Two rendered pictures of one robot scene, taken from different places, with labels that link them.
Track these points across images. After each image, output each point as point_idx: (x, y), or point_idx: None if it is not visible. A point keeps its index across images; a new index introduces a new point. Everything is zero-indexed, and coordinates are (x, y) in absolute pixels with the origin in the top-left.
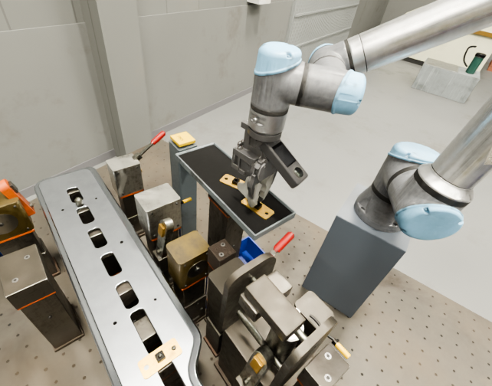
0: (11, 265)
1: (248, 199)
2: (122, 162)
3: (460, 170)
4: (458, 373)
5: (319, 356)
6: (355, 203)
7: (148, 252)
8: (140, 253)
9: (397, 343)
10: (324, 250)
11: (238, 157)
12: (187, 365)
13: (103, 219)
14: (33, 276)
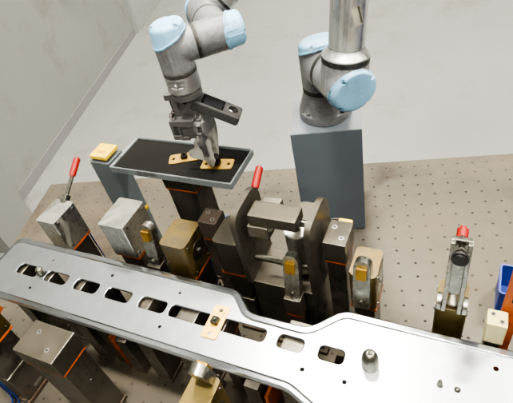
0: (31, 345)
1: (206, 159)
2: (54, 212)
3: (344, 40)
4: (476, 212)
5: (328, 230)
6: (300, 115)
7: (144, 267)
8: (137, 273)
9: (415, 221)
10: (301, 176)
11: (177, 127)
12: (240, 313)
13: (78, 270)
14: (60, 338)
